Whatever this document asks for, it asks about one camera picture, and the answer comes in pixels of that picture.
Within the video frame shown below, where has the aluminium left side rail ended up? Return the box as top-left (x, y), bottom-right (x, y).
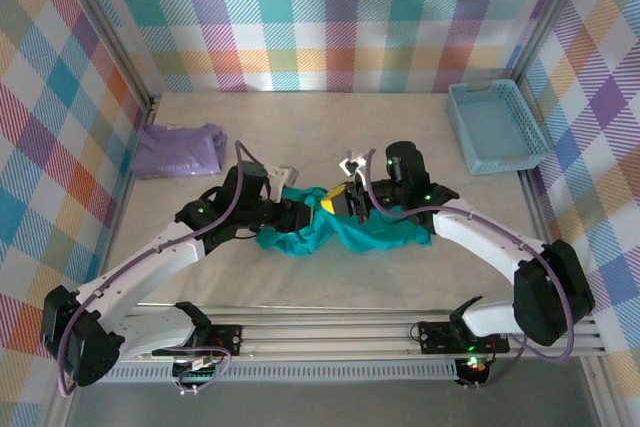
top-left (102, 96), bottom-right (161, 288)

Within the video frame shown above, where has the light blue plastic basket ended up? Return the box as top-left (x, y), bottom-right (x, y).
top-left (446, 80), bottom-right (551, 177)

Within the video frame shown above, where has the aluminium right frame post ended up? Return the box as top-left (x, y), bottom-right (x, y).
top-left (507, 0), bottom-right (599, 86)

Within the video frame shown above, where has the aluminium left frame post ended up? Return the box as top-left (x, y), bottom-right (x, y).
top-left (52, 0), bottom-right (162, 116)

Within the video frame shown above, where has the aluminium frame post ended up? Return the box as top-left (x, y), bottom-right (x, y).
top-left (507, 0), bottom-right (599, 86)
top-left (52, 0), bottom-right (162, 116)

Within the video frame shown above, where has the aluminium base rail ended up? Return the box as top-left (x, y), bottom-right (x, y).
top-left (122, 302), bottom-right (609, 362)

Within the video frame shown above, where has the grey slotted cable duct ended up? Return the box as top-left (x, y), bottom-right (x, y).
top-left (107, 359), bottom-right (459, 384)

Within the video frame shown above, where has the teal t-shirt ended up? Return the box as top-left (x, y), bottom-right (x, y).
top-left (255, 185), bottom-right (434, 258)

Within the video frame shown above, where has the folded purple t-shirt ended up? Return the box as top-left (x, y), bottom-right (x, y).
top-left (131, 121), bottom-right (229, 181)

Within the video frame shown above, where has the left controller board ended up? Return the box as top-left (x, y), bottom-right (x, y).
top-left (172, 354), bottom-right (224, 396)

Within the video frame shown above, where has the aluminium right side rail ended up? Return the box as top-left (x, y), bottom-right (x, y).
top-left (518, 169), bottom-right (556, 253)

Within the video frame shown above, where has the right controller board with LED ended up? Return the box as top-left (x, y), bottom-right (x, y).
top-left (457, 355), bottom-right (494, 388)

